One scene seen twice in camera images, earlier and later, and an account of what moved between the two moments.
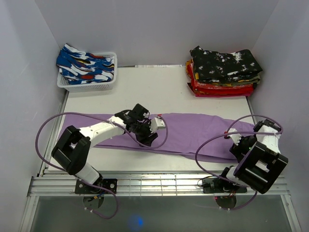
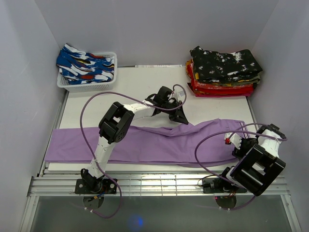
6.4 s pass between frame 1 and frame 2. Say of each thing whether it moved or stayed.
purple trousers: moved
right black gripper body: stayed
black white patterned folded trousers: stayed
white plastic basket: stayed
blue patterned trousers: stayed
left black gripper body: moved
